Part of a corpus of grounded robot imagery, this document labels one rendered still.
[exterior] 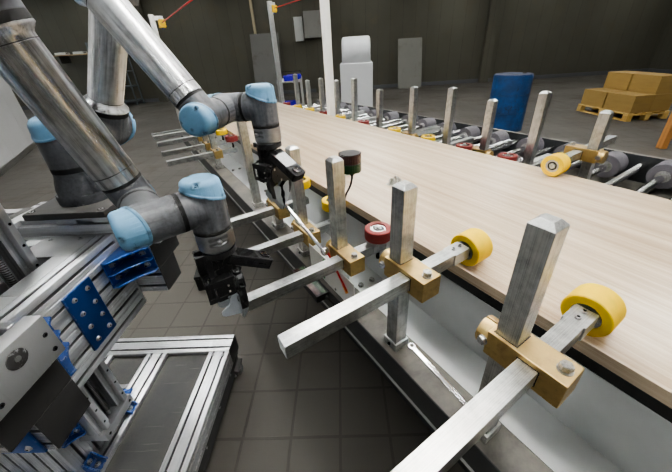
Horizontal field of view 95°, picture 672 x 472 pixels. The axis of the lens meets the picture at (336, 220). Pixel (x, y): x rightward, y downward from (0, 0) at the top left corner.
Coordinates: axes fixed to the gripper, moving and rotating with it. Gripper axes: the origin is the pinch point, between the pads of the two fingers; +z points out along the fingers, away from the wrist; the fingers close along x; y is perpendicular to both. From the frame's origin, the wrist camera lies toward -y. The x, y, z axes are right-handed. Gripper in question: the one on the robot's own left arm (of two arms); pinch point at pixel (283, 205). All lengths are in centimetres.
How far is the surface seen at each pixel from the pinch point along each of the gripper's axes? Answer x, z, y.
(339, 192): -0.4, -9.5, -22.2
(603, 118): -96, -14, -74
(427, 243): -10.8, 5.0, -43.2
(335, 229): 1.0, 1.5, -21.1
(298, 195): -8.4, 0.2, 1.5
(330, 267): 7.1, 9.7, -23.5
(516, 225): -33, 5, -61
